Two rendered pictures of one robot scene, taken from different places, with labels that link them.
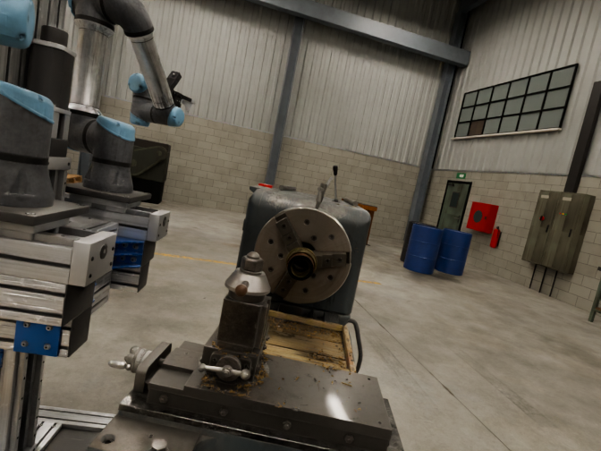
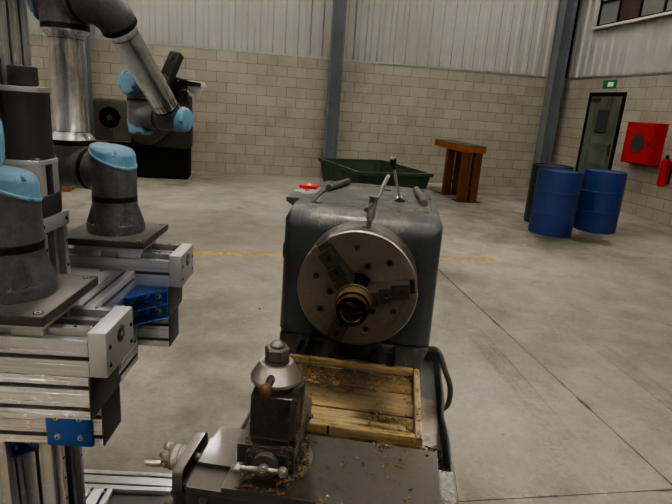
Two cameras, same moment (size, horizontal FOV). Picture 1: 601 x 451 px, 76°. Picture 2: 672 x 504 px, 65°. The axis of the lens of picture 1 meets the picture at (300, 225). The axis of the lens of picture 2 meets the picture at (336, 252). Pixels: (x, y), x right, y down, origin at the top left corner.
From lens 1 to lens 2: 0.25 m
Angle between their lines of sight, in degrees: 10
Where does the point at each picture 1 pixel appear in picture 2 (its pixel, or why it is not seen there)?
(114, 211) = (128, 257)
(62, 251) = (77, 344)
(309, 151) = (383, 77)
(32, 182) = (33, 273)
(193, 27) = not seen: outside the picture
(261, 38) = not seen: outside the picture
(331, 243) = (390, 271)
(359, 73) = not seen: outside the picture
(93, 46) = (68, 57)
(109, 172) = (114, 212)
